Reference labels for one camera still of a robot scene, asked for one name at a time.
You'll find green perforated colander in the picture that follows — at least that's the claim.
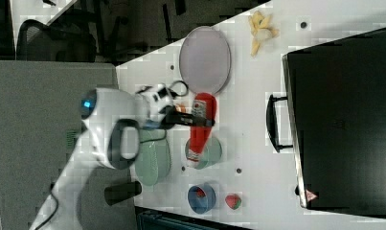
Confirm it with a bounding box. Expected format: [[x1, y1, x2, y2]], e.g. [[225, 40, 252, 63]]
[[135, 130, 171, 186]]

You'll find black office chair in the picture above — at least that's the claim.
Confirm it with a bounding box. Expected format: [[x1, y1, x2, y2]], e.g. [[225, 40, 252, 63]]
[[15, 19, 97, 62]]

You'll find grey round plate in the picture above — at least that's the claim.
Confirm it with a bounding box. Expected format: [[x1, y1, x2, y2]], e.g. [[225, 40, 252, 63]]
[[179, 26, 231, 94]]

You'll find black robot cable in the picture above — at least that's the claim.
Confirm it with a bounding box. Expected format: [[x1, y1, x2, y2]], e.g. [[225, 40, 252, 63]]
[[136, 80, 190, 98]]

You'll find blue cup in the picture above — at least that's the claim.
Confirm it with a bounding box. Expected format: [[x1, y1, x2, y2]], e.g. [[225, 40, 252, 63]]
[[188, 183, 216, 215]]

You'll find red strawberry toy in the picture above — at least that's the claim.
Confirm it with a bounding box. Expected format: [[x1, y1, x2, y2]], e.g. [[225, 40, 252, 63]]
[[225, 194, 241, 210]]

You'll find peeled banana toy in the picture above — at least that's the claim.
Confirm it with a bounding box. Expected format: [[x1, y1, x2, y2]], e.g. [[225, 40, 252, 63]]
[[248, 11, 279, 57]]

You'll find green mug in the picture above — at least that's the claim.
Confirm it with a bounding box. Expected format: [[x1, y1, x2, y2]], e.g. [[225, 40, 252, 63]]
[[185, 137, 222, 170]]

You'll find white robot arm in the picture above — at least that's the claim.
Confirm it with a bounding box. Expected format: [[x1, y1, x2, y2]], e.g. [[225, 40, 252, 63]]
[[29, 83, 217, 230]]

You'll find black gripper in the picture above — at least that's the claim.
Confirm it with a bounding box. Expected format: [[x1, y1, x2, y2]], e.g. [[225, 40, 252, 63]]
[[159, 106, 215, 128]]

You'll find red strawberry in cup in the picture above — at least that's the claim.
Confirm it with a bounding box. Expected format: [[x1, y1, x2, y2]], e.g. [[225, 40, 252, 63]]
[[195, 189, 206, 198]]

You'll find silver black toaster oven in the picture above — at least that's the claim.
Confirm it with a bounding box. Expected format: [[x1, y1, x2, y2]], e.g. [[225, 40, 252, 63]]
[[266, 28, 386, 219]]

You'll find red ketchup bottle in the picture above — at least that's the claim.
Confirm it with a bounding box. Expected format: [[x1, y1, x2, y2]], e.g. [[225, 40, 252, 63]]
[[187, 93, 217, 168]]

